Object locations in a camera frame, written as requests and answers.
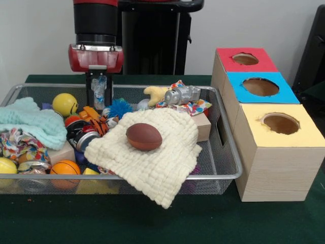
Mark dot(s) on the wooden box with three holes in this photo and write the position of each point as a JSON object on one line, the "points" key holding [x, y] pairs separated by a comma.
{"points": [[279, 172]]}

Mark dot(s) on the dark green table cloth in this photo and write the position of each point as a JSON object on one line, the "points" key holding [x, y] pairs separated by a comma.
{"points": [[152, 223], [316, 94]]}

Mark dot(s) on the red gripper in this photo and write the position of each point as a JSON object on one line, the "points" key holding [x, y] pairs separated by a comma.
{"points": [[96, 59]]}

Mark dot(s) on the colourful dotted cloth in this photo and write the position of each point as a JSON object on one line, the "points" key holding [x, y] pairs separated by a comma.
{"points": [[195, 106]]}

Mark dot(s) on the cream knitted cloth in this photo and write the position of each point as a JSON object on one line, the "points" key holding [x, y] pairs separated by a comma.
{"points": [[152, 167]]}

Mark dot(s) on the yellow foam ball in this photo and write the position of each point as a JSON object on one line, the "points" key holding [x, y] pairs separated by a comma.
{"points": [[7, 166], [65, 104]]}

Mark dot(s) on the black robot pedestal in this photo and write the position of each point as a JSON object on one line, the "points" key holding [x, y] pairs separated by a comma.
{"points": [[157, 38]]}

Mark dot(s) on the yellow plush toy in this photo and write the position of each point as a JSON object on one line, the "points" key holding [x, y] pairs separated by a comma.
{"points": [[155, 94]]}

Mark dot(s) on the crushed black drink can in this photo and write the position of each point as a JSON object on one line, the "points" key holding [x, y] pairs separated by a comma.
{"points": [[82, 137]]}

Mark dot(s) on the black chair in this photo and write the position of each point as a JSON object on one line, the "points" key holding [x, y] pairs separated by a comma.
{"points": [[314, 50]]}

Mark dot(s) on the crushed clear plastic cup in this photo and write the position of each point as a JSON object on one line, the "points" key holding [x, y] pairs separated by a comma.
{"points": [[99, 90]]}

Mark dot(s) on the light blue knitted cloth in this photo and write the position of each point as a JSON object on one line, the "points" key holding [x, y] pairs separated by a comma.
{"points": [[33, 119]]}

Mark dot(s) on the brown toy football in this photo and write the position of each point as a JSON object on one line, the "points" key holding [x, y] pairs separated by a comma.
{"points": [[144, 137]]}

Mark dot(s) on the blue spiky ball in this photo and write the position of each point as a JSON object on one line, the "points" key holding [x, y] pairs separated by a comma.
{"points": [[122, 106]]}

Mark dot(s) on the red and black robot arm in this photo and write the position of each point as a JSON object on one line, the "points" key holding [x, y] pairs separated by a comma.
{"points": [[96, 23]]}

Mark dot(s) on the orange toy basketball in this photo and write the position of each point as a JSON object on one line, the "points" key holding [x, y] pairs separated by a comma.
{"points": [[64, 167]]}

